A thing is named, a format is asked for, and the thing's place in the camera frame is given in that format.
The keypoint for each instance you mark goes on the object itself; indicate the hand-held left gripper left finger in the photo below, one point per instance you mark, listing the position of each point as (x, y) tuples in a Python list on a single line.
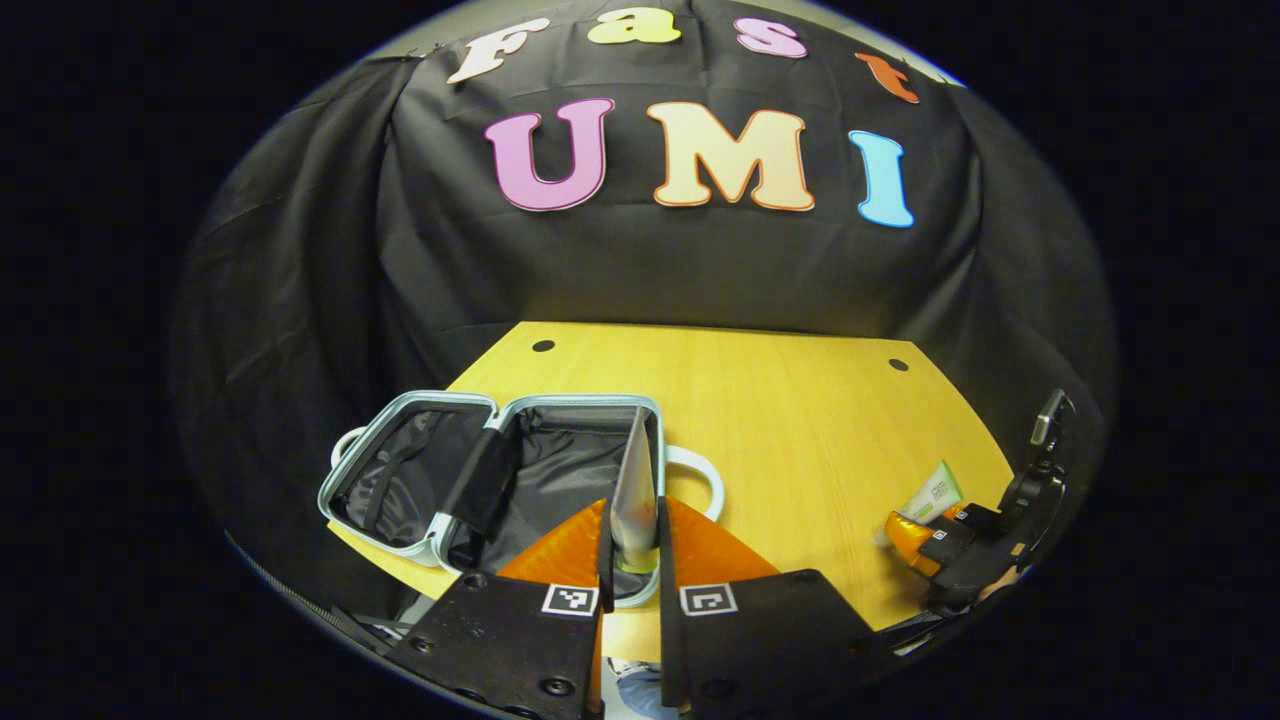
[(500, 640)]

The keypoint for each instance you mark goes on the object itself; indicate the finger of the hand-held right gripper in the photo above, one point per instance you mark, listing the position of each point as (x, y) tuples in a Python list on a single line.
[(980, 522), (950, 550)]

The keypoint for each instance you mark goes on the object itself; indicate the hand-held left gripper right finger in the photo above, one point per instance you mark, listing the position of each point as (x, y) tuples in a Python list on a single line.
[(760, 640)]

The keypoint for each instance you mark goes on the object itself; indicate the light blue suitcase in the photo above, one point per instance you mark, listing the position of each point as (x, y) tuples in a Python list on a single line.
[(560, 470)]

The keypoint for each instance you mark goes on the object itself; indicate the person's blue trousers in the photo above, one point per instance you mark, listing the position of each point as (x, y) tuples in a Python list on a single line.
[(640, 695)]

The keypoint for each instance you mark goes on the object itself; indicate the white green skin care tube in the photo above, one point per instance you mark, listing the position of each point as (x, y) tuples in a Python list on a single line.
[(935, 492)]

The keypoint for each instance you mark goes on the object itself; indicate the silver skin care tube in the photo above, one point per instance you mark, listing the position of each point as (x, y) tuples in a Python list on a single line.
[(635, 500)]

